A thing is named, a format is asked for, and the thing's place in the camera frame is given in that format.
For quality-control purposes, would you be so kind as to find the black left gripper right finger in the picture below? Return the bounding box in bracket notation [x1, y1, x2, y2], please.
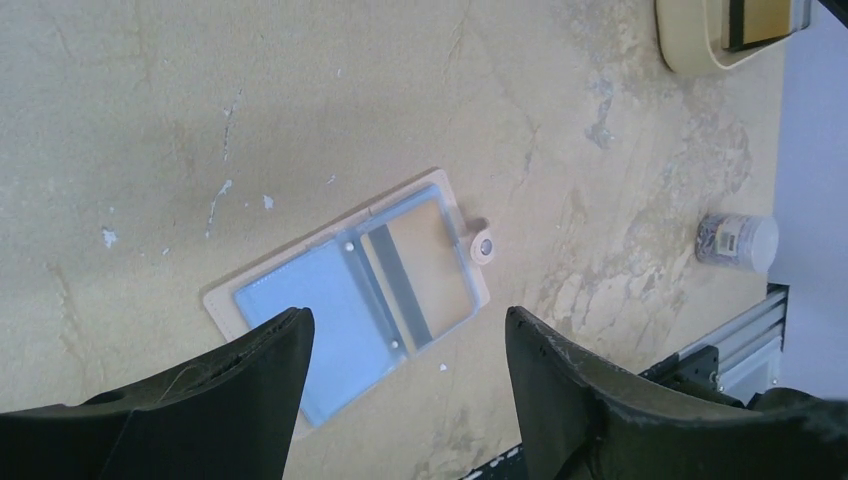
[505, 306, 847, 479]

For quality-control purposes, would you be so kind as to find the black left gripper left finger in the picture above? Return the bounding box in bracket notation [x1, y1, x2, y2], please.
[1, 308, 315, 479]

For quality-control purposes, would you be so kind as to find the beige leather card holder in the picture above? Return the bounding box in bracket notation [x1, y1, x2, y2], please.
[202, 168, 496, 437]

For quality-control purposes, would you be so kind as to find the small white jar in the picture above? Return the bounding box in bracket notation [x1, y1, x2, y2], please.
[695, 213, 779, 274]

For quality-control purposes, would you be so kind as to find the cream oval tray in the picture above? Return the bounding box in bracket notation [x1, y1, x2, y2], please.
[654, 0, 789, 76]

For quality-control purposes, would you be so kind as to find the aluminium table frame rail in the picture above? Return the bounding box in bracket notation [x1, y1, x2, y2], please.
[677, 284, 789, 404]

